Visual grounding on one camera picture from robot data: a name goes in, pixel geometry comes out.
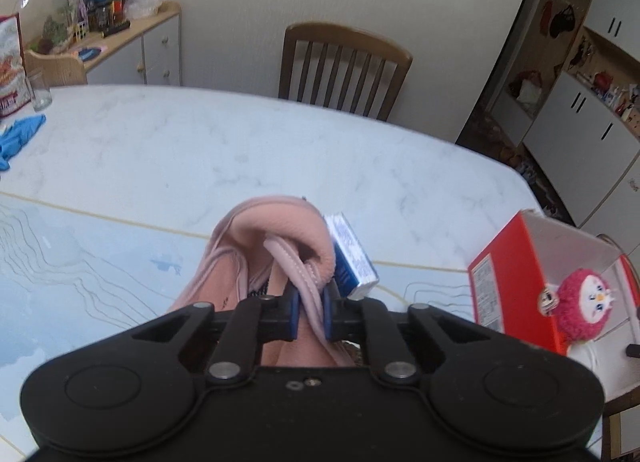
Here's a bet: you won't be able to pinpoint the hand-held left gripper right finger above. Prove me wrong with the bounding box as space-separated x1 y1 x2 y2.
322 287 494 386

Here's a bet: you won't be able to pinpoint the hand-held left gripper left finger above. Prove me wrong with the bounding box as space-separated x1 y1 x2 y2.
130 286 302 386

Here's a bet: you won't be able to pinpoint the blue and white carton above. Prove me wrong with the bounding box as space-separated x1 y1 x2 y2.
323 211 380 302

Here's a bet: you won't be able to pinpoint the red cardboard box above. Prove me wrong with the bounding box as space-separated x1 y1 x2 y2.
467 209 640 393

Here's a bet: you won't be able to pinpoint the pink plush toy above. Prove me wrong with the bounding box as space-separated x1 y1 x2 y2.
538 267 626 344

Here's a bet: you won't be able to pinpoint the blue map print table mat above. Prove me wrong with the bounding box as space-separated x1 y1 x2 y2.
0 191 482 459

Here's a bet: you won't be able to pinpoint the low white bench cabinet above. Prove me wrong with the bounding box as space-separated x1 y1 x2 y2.
487 86 534 149

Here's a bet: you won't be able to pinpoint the dark wooden slat chair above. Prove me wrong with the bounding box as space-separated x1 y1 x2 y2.
278 21 414 122

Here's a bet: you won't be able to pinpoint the white lower cabinet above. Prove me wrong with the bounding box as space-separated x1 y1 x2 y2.
522 71 640 229

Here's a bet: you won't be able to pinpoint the red and white cloth bundle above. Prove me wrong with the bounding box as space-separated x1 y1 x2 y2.
508 69 544 103

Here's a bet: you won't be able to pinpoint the white and wood sideboard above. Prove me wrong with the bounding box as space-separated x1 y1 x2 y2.
30 0 184 88

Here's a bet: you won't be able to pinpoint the oak wooden chair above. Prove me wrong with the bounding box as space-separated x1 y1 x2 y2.
602 392 640 462

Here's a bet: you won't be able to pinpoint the blue rubber gloves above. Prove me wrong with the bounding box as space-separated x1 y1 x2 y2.
0 113 47 173

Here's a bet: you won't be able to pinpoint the blue round coaster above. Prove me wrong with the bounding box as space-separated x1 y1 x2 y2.
74 44 109 61

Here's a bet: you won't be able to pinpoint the clear drinking glass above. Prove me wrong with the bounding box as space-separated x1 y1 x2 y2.
24 69 54 113

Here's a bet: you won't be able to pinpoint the light wooden chair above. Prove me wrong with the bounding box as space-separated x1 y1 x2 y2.
23 48 89 88

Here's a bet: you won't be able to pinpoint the dark bottles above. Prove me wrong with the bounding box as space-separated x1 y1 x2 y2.
87 0 132 38

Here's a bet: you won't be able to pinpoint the clear plastic bag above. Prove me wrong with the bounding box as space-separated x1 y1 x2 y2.
123 0 164 19

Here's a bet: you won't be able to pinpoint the small plant terrarium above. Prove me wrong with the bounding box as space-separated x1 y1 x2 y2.
27 14 76 56

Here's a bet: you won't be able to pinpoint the acrylic figure stands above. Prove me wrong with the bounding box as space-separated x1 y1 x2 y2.
67 0 96 41

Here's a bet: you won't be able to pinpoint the hanging red and black bags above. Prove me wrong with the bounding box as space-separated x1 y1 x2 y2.
539 0 579 38

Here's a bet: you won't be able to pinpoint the red and white snack bag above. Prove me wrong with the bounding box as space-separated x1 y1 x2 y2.
0 11 29 118

